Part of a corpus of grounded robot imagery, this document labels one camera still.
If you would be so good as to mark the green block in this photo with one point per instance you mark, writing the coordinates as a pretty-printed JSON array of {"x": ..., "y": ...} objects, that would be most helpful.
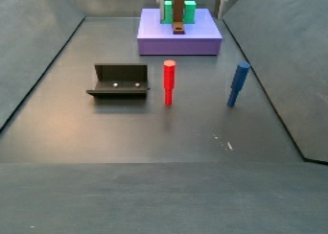
[{"x": 189, "y": 12}]

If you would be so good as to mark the red stepped peg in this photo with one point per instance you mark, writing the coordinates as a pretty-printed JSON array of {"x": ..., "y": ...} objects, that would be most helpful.
[{"x": 170, "y": 73}]

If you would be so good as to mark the blue stepped peg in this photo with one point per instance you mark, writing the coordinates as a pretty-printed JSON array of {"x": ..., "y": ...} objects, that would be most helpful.
[{"x": 238, "y": 82}]

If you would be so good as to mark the purple base block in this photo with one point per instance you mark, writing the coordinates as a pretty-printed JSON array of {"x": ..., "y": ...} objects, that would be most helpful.
[{"x": 157, "y": 39}]

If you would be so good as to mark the black L-shaped bracket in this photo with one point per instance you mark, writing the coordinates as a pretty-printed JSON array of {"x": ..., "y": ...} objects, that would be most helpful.
[{"x": 121, "y": 79}]

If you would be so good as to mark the brown upright bracket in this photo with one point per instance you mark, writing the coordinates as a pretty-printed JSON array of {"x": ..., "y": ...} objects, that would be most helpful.
[{"x": 178, "y": 17}]

